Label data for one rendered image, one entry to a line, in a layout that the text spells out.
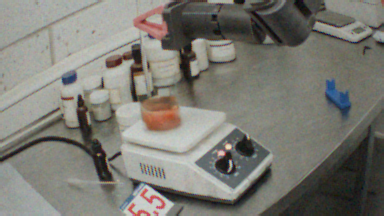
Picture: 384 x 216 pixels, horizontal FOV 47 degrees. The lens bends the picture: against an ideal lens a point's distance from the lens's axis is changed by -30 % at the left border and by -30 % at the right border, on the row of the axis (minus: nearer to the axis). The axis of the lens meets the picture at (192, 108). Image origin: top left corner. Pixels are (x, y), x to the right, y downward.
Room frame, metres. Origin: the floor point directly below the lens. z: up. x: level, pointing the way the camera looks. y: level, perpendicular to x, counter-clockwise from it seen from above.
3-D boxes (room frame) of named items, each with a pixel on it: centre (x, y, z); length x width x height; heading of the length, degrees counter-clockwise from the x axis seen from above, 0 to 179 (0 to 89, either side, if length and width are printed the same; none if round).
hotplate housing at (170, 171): (0.81, 0.01, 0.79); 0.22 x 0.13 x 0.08; 53
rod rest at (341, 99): (1.01, -0.32, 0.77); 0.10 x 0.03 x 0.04; 11
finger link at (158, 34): (0.81, 0.02, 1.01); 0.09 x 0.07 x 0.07; 57
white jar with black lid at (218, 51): (1.35, -0.09, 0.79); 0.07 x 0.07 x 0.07
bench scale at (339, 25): (1.56, -0.54, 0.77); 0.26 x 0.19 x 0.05; 37
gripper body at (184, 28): (0.77, -0.03, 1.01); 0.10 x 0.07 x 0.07; 147
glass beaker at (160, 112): (0.82, 0.04, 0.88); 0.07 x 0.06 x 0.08; 25
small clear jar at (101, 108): (1.10, 0.19, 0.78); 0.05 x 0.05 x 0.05
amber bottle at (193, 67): (1.25, -0.01, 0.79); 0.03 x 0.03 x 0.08
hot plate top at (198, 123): (0.82, 0.03, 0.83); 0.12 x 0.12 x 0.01; 53
